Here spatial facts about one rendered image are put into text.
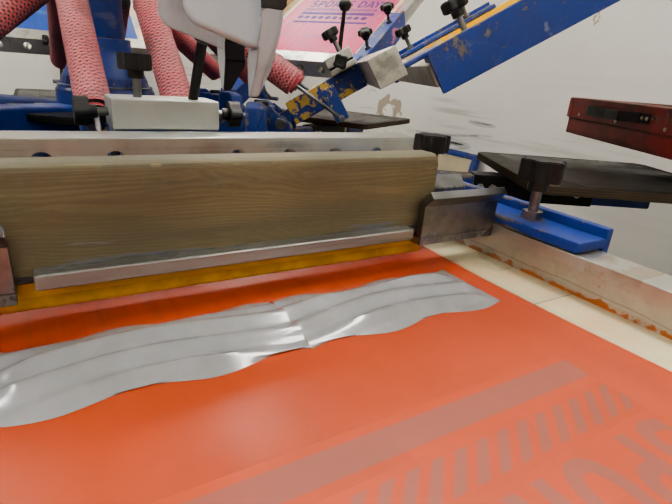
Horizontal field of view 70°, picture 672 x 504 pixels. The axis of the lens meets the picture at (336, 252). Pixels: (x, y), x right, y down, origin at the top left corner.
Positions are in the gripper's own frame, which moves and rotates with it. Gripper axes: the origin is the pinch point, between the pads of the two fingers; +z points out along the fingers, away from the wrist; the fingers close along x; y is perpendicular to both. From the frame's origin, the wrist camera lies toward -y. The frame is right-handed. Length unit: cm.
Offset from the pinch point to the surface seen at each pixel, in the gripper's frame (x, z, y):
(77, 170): 1.4, 6.2, 11.6
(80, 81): -46.9, 4.1, 6.8
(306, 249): 3.1, 12.7, -3.9
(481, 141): -156, 31, -203
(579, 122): -41, 7, -106
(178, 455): 16.7, 16.1, 9.7
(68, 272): 2.7, 12.3, 12.8
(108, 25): -80, -5, -2
